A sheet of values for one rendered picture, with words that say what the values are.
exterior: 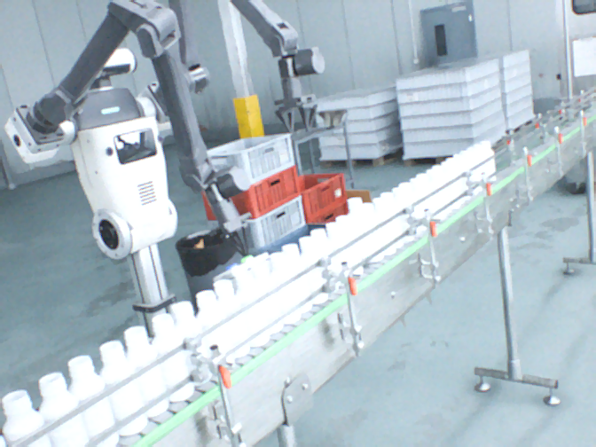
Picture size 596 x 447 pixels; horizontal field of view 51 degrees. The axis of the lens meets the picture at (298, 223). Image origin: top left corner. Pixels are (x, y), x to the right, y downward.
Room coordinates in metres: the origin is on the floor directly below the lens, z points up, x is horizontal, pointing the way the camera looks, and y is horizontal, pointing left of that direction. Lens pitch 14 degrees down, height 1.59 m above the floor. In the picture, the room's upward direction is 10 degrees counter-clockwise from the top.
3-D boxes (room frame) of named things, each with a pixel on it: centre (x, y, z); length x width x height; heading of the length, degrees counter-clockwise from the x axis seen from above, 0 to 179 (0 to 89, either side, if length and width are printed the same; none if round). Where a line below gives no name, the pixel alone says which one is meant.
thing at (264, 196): (4.23, 0.27, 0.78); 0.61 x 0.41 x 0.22; 148
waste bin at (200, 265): (3.73, 0.54, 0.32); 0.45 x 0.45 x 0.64
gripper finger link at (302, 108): (1.76, -0.06, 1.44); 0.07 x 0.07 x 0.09; 50
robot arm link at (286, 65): (1.77, -0.05, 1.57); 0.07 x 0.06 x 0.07; 53
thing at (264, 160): (4.23, 0.27, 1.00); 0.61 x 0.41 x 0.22; 148
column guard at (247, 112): (11.88, 0.57, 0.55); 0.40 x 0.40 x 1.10; 51
